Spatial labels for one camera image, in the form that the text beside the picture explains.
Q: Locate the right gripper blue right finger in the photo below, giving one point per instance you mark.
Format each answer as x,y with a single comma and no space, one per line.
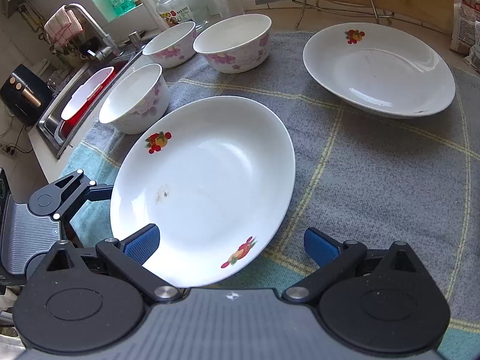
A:
336,262

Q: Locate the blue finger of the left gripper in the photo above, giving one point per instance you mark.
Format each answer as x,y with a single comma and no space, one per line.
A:
98,193

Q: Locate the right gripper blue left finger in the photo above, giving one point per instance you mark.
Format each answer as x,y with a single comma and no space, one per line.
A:
125,259

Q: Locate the white plate with fruit print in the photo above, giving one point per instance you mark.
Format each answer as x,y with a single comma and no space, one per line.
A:
216,176

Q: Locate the white floral bowl large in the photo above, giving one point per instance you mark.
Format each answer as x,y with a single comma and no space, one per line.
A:
237,44

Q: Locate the red washing basin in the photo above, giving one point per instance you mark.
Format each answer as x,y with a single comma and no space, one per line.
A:
66,127

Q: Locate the stainless steel sink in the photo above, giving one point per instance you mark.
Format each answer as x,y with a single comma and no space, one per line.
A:
48,122

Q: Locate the white plastic colander basket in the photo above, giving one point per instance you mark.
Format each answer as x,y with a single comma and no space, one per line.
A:
86,93

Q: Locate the black air fryer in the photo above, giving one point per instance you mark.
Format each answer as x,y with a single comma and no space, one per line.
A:
26,95

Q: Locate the steel sink faucet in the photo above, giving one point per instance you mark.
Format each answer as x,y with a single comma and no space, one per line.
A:
93,42

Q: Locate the pink checked dish cloth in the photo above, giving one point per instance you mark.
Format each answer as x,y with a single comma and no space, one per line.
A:
62,26

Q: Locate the glass jar with green lid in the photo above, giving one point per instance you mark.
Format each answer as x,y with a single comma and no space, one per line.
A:
174,12

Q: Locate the white food bag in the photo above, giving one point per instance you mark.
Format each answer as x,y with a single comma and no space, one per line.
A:
465,31

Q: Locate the wire cutting board rack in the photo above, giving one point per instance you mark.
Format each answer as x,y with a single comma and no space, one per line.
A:
346,9

